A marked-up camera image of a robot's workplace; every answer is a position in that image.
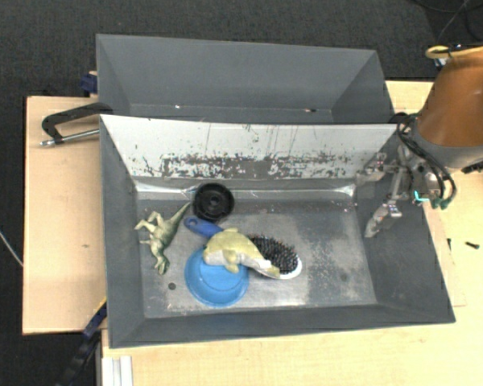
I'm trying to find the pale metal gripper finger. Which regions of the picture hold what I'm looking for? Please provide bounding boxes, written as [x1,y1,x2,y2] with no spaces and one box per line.
[355,153,403,187]
[364,199,404,239]

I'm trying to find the grey metal bin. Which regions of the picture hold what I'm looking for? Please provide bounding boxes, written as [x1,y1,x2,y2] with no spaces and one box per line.
[95,33,457,349]

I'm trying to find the yellow-green plush fish toy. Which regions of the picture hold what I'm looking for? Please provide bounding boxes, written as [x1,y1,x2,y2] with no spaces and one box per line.
[201,227,282,280]

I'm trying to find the black round lid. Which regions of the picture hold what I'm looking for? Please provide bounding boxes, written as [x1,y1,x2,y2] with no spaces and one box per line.
[192,182,236,223]

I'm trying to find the blue plastic bowl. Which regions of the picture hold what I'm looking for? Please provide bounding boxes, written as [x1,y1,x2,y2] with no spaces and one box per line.
[184,246,251,309]

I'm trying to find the green toy dinosaur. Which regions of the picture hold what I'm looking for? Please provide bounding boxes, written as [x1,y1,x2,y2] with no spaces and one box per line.
[134,201,192,275]

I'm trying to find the pale brown flat board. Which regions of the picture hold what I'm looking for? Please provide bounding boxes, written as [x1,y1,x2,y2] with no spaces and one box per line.
[22,94,108,335]

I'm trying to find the blue handled hairbrush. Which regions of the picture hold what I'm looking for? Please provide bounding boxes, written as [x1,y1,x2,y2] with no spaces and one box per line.
[183,216,303,281]

